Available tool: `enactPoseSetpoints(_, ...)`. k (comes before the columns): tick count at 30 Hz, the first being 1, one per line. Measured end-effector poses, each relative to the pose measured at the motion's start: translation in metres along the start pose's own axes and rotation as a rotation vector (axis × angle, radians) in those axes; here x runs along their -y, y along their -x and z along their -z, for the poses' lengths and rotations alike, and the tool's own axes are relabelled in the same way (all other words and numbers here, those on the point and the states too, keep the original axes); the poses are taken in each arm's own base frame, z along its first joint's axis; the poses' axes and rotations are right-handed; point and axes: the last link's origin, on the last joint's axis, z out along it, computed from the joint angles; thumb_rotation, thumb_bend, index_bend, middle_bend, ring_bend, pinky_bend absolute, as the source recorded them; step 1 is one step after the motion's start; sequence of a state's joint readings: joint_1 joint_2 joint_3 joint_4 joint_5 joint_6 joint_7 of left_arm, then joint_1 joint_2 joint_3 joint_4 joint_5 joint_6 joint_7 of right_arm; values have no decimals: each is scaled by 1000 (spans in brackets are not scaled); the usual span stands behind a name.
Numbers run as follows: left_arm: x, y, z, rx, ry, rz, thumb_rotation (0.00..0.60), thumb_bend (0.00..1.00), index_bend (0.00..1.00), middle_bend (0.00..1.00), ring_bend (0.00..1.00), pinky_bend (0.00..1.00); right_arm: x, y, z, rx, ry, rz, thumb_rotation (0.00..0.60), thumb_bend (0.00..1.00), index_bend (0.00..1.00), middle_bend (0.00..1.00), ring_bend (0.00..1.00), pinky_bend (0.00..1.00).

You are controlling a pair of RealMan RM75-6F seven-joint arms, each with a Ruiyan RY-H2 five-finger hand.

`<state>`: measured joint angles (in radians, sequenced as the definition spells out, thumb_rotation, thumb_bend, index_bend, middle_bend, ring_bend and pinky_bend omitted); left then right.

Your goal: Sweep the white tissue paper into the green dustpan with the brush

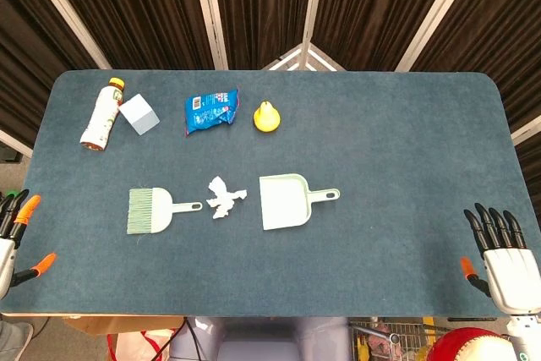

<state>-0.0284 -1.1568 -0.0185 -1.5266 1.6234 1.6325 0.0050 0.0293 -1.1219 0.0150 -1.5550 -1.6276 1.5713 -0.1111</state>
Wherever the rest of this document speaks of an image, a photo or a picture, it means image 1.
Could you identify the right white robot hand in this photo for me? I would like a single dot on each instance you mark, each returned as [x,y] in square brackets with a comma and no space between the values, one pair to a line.
[511,276]

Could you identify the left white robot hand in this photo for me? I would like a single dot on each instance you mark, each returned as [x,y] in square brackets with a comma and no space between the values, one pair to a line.
[6,251]

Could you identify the mint green hand broom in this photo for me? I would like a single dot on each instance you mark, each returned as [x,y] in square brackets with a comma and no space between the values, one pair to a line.
[158,211]

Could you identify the white paper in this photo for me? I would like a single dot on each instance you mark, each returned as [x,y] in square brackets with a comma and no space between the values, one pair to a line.
[222,202]

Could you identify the mint green dustpan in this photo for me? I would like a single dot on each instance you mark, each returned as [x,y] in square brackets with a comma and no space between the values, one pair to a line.
[283,204]

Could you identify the red and white ball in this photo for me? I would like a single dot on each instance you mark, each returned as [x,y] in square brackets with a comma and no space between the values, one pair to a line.
[465,346]

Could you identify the small black box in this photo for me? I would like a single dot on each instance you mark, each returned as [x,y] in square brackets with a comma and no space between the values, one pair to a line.
[10,154]

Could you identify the brown cardboard box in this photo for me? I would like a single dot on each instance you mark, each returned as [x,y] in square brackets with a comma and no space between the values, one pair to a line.
[122,325]

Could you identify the red and white bag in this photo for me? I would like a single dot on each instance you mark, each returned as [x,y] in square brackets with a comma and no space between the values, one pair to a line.
[135,348]

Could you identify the white drink bottle yellow cap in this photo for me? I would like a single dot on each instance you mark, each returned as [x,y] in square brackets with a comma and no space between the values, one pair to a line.
[101,118]

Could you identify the blue felt table mat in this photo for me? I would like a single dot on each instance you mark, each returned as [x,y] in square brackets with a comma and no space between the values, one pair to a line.
[380,145]

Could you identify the light blue cube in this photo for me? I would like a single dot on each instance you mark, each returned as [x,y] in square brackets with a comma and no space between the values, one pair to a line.
[141,118]

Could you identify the blue snack bag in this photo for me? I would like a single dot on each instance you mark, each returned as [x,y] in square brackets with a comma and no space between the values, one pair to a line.
[209,111]

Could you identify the lavender robot torso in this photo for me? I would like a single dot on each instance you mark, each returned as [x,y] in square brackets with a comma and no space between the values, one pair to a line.
[262,344]

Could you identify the brown folding screen white frames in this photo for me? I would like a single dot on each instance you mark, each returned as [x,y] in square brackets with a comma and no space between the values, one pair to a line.
[148,6]

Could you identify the yellow toy pear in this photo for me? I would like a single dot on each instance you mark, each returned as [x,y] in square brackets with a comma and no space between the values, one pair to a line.
[266,120]

